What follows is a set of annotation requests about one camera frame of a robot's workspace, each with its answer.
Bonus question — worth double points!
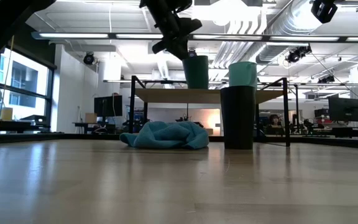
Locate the tall black cup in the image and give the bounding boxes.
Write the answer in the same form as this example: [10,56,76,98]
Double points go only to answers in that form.
[219,85,257,150]

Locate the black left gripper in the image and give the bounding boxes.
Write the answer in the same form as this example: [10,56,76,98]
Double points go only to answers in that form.
[140,0,203,60]

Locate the small black monitor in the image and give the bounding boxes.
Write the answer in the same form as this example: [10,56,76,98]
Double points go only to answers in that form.
[314,108,331,118]

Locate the black overhead bracket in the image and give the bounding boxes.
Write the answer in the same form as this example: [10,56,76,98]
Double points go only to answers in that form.
[337,0,358,13]

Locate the dark green plastic cup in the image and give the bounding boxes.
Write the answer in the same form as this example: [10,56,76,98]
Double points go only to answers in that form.
[181,55,210,90]

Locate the black track spotlights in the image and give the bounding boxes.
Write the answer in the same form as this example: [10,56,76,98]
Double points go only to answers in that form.
[285,45,313,64]
[318,74,336,84]

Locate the silver ventilation duct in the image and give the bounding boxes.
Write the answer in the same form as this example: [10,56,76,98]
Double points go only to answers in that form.
[255,0,315,65]

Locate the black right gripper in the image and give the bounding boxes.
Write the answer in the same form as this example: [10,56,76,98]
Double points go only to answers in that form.
[310,0,339,24]

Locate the wooden shelf with black frame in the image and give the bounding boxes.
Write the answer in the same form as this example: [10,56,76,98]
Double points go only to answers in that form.
[128,75,300,147]

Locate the light teal mug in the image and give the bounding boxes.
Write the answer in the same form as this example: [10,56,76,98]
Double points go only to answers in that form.
[228,61,258,90]

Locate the long ceiling light strip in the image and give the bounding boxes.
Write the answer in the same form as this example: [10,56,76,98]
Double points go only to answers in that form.
[31,30,358,43]

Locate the person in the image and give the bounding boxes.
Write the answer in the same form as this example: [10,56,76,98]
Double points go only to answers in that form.
[265,114,282,135]

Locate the black office desk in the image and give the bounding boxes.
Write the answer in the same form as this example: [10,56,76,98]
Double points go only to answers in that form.
[0,119,52,134]
[72,122,117,134]
[331,126,358,139]

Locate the black desktop device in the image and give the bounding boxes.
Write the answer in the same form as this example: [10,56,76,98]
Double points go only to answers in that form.
[20,114,48,125]

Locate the blue crumpled cloth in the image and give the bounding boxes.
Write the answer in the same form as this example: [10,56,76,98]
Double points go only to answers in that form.
[119,120,210,151]

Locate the yellow cord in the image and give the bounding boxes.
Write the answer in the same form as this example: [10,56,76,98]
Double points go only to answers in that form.
[0,35,15,131]

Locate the black computer monitor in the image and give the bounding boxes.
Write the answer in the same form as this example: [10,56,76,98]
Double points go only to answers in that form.
[94,95,124,118]
[328,96,358,123]

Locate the yellow container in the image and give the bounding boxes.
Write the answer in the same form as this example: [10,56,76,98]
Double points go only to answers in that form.
[0,107,14,122]

